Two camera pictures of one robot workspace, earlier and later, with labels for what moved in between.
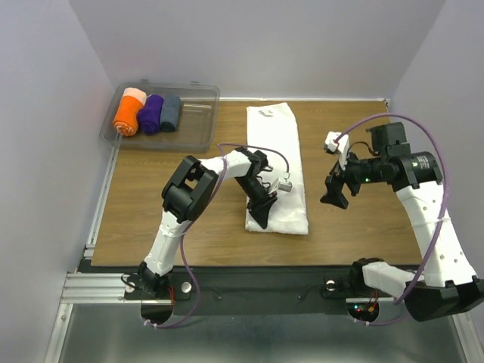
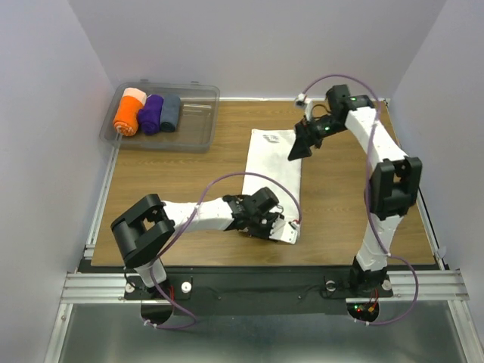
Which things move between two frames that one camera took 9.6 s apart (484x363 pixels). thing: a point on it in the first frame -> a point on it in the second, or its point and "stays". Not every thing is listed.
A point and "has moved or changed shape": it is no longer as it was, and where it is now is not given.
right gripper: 334,184 -> 305,138
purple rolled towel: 150,116 stays
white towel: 273,128 has moved or changed shape
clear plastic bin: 199,114 stays
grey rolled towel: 171,110 stays
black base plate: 268,292 stays
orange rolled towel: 125,120 stays
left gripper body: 254,190 -> 262,224
